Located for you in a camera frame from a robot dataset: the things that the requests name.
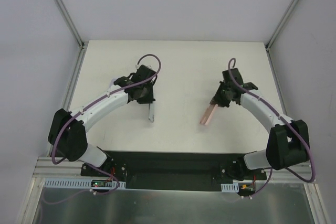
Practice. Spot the right aluminium side rail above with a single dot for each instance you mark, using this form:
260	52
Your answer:
278	86

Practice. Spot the right aluminium frame post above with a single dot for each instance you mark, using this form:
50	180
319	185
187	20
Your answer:
283	21

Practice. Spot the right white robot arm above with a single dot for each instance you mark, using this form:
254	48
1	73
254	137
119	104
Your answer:
287	140

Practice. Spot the pink phone case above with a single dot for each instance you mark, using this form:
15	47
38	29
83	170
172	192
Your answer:
208	114

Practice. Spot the purple smartphone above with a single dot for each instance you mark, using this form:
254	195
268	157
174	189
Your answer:
151	116

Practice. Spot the right white cable duct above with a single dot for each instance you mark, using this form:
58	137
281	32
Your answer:
230	188

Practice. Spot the front aluminium cross rail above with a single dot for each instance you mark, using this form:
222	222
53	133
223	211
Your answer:
46	168

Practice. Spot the aluminium side rail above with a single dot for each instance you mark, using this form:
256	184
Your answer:
278	86
75	71

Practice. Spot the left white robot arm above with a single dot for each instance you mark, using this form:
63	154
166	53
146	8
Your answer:
68	132

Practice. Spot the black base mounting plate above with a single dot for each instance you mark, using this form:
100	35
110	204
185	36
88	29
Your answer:
179	171

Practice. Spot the white cable duct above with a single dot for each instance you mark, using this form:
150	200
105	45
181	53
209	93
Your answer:
230	188
83	183

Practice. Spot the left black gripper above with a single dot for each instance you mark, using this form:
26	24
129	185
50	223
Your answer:
146	99

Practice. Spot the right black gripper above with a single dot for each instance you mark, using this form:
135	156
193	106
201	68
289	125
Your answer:
219	100

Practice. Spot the aluminium frame post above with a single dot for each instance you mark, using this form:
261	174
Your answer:
70	23
283	21

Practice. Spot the left aluminium frame post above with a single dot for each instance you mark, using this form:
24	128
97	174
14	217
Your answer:
70	23

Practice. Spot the left white cable duct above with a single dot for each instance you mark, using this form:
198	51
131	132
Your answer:
83	183

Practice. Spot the left aluminium side rail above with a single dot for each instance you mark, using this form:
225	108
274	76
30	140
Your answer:
75	71

